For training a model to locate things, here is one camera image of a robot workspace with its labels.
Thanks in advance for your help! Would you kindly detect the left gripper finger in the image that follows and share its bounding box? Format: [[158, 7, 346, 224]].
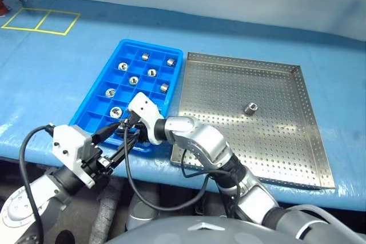
[[108, 129, 141, 167], [92, 122, 123, 146]]

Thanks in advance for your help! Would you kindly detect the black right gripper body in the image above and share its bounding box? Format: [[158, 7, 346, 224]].
[[133, 122, 152, 145]]

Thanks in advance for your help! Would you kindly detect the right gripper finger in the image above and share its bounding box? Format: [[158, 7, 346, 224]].
[[116, 126, 135, 142]]

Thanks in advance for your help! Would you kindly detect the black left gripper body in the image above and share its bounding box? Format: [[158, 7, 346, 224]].
[[81, 143, 116, 181]]

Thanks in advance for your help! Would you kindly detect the blue compartment tray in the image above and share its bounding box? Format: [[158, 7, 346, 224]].
[[69, 39, 184, 153]]

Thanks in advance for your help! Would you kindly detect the grey foam-wrapped tube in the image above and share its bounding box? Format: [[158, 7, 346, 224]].
[[88, 181, 124, 244]]

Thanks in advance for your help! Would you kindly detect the grey rounded cylinder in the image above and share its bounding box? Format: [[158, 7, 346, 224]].
[[125, 198, 160, 230]]

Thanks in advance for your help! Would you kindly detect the metal nut on tray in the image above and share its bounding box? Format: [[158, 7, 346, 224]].
[[244, 102, 259, 116]]

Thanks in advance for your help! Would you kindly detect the grey robot torso with emblem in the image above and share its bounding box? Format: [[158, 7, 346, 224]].
[[105, 215, 298, 244]]

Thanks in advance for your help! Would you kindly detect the perforated metal tray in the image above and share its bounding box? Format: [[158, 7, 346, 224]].
[[170, 51, 336, 190]]

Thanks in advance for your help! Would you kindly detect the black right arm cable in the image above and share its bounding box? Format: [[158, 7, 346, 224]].
[[123, 114, 243, 219]]

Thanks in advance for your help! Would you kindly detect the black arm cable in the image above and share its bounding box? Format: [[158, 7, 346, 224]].
[[123, 114, 243, 219], [18, 123, 57, 244]]

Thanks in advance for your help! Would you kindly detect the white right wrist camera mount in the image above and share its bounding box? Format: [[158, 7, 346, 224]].
[[126, 91, 166, 146]]

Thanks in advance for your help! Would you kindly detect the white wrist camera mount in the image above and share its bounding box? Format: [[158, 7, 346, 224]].
[[52, 124, 96, 189], [126, 91, 166, 146]]

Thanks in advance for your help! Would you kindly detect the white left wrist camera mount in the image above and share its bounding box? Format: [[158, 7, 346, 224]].
[[52, 124, 96, 189]]

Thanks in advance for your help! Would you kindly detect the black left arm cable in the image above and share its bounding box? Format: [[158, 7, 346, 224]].
[[18, 123, 57, 244]]

